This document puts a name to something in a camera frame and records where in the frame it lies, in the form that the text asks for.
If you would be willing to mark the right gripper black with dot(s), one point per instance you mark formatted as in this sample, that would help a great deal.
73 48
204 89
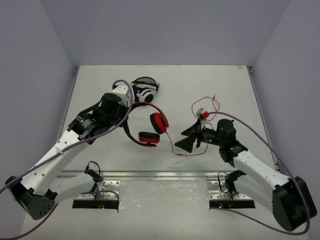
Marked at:
187 144

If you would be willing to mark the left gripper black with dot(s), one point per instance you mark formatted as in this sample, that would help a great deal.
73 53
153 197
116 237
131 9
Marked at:
135 94

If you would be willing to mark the red black headphones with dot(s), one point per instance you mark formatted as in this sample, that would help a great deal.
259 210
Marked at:
158 121

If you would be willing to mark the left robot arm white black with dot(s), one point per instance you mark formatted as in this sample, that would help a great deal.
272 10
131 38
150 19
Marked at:
36 192

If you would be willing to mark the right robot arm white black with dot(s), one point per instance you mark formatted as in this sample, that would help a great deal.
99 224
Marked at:
287 198

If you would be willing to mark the white black headphones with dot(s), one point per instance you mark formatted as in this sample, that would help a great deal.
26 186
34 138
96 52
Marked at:
144 89

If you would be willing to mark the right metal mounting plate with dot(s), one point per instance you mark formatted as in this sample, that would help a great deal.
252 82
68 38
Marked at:
218 191

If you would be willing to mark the metal mounting plate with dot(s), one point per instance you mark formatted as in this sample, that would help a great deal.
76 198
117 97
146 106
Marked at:
106 191
218 191

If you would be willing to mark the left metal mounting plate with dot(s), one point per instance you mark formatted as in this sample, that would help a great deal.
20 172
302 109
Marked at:
106 191

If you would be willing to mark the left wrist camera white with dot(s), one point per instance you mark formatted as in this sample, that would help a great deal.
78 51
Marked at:
124 92

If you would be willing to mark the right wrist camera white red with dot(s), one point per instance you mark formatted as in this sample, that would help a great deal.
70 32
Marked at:
202 113

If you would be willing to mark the aluminium rail table edge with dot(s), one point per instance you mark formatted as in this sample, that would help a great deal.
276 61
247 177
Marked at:
164 175

